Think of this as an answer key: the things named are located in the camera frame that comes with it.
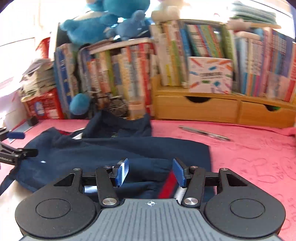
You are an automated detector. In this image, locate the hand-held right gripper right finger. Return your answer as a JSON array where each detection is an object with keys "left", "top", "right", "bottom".
[{"left": 172, "top": 158, "right": 252, "bottom": 208}]

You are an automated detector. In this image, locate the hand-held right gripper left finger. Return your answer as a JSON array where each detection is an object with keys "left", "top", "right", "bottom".
[{"left": 54, "top": 158, "right": 129, "bottom": 207}]

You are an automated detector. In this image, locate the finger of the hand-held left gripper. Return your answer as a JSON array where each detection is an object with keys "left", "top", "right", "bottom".
[
  {"left": 0, "top": 126, "right": 25, "bottom": 142},
  {"left": 0, "top": 142, "right": 39, "bottom": 159}
]

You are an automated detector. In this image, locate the navy and white jacket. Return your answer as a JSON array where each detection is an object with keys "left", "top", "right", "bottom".
[{"left": 0, "top": 111, "right": 212, "bottom": 200}]

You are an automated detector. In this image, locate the red basket with blue label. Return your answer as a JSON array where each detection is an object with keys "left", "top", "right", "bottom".
[{"left": 23, "top": 89, "right": 65, "bottom": 120}]

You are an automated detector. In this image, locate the clear ballpoint pen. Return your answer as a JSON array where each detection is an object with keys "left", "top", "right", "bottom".
[{"left": 178, "top": 125, "right": 232, "bottom": 142}]

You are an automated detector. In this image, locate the stack of papers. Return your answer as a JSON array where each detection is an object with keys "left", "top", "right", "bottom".
[{"left": 20, "top": 58, "right": 57, "bottom": 101}]

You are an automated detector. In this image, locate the wooden drawer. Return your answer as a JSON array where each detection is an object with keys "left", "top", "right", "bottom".
[
  {"left": 155, "top": 95, "right": 239, "bottom": 124},
  {"left": 239, "top": 100, "right": 296, "bottom": 128}
]

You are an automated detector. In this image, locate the clear plastic jar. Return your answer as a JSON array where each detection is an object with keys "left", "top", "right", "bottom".
[{"left": 128, "top": 100, "right": 146, "bottom": 120}]

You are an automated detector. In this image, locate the miniature bicycle model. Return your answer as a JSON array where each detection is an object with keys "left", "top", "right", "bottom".
[{"left": 89, "top": 90, "right": 129, "bottom": 117}]

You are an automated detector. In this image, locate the blue plush ball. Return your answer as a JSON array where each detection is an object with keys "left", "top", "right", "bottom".
[{"left": 69, "top": 93, "right": 91, "bottom": 115}]

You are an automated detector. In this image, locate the row of thin blue books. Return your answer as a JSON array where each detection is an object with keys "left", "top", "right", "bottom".
[{"left": 54, "top": 43, "right": 80, "bottom": 119}]

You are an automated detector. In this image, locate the wooden desk organizer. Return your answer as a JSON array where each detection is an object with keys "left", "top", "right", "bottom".
[{"left": 151, "top": 75, "right": 296, "bottom": 129}]

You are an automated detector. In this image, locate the small red mesh basket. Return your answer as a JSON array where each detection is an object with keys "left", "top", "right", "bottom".
[{"left": 36, "top": 37, "right": 50, "bottom": 61}]

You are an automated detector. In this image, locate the row of colourful picture books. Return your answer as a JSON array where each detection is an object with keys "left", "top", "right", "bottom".
[{"left": 77, "top": 42, "right": 156, "bottom": 114}]

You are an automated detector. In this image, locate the white pencil print box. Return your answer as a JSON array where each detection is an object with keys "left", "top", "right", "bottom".
[{"left": 188, "top": 56, "right": 233, "bottom": 94}]

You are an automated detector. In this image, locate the row of green spine books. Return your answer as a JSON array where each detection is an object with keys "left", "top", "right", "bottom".
[{"left": 150, "top": 20, "right": 234, "bottom": 87}]

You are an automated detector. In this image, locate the large white book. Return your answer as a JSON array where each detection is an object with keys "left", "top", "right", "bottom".
[{"left": 88, "top": 38, "right": 153, "bottom": 55}]

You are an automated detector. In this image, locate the dark blue plush toy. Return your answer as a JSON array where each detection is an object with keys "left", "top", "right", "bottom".
[{"left": 105, "top": 9, "right": 152, "bottom": 42}]

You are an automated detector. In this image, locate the pink sheep plush toy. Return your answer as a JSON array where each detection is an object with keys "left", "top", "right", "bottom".
[{"left": 150, "top": 0, "right": 190, "bottom": 22}]

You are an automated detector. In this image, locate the stack of pale green folders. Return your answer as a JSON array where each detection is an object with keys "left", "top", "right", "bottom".
[{"left": 231, "top": 2, "right": 281, "bottom": 29}]

